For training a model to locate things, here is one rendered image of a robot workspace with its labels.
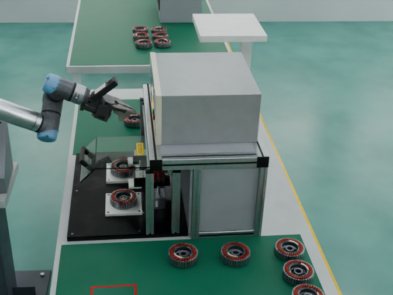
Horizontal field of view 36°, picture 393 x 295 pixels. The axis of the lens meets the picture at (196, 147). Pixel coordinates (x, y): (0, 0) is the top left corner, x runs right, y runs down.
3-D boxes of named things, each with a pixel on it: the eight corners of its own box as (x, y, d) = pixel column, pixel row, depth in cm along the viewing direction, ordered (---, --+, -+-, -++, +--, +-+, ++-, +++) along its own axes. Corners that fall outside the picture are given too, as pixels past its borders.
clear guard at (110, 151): (79, 182, 225) (79, 168, 222) (83, 150, 246) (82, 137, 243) (168, 179, 229) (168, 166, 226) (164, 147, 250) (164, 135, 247)
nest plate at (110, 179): (106, 184, 268) (106, 181, 267) (106, 165, 281) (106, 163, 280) (140, 182, 269) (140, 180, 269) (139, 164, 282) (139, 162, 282)
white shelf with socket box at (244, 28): (197, 116, 332) (200, 35, 310) (190, 88, 364) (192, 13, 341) (259, 115, 336) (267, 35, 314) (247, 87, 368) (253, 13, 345)
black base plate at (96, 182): (66, 242, 236) (66, 237, 235) (76, 157, 291) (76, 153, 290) (188, 236, 241) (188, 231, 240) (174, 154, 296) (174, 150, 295)
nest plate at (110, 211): (105, 216, 247) (104, 213, 246) (106, 195, 260) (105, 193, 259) (142, 215, 249) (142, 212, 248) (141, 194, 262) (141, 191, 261)
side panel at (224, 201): (191, 239, 239) (193, 170, 223) (190, 234, 242) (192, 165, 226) (261, 236, 243) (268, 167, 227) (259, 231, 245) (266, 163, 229)
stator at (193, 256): (181, 245, 236) (181, 237, 234) (203, 257, 230) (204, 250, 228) (161, 260, 228) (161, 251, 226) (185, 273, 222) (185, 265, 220)
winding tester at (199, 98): (155, 145, 229) (155, 95, 219) (150, 96, 267) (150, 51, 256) (257, 142, 234) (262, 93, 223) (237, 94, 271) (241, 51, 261)
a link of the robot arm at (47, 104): (38, 116, 239) (43, 106, 229) (42, 89, 242) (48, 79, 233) (58, 120, 241) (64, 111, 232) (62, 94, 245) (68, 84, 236)
